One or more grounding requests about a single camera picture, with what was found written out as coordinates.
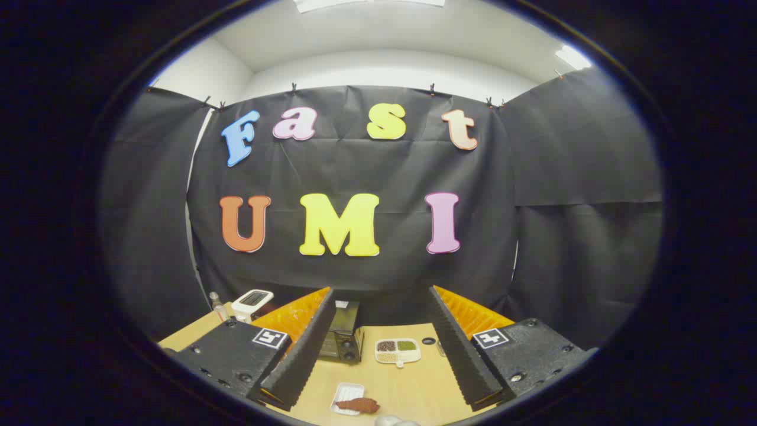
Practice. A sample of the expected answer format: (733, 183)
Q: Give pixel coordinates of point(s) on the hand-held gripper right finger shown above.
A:
(458, 349)

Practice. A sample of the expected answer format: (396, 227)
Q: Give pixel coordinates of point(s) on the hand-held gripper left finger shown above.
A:
(307, 349)

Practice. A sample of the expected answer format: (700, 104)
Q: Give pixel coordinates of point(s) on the black toaster oven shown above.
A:
(344, 346)

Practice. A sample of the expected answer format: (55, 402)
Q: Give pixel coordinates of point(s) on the brown meat steak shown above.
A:
(358, 405)

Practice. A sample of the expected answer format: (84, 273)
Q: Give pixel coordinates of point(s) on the white bread toaster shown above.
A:
(251, 303)

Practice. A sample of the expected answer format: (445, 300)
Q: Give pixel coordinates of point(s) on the white rectangular tray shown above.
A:
(349, 389)

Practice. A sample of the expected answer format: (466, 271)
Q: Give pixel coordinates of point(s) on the white divided dish with beans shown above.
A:
(397, 352)

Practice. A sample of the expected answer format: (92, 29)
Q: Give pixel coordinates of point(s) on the white rounded object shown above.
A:
(393, 422)

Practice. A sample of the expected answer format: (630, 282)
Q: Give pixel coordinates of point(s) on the clear plastic bottle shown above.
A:
(219, 307)

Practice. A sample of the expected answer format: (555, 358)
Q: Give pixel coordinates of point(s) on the black backdrop cloth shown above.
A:
(355, 168)

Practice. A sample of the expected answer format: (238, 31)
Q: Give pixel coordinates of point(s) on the small ceiling light panel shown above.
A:
(572, 57)

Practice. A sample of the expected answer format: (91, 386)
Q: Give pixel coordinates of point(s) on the long ceiling light panel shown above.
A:
(366, 3)

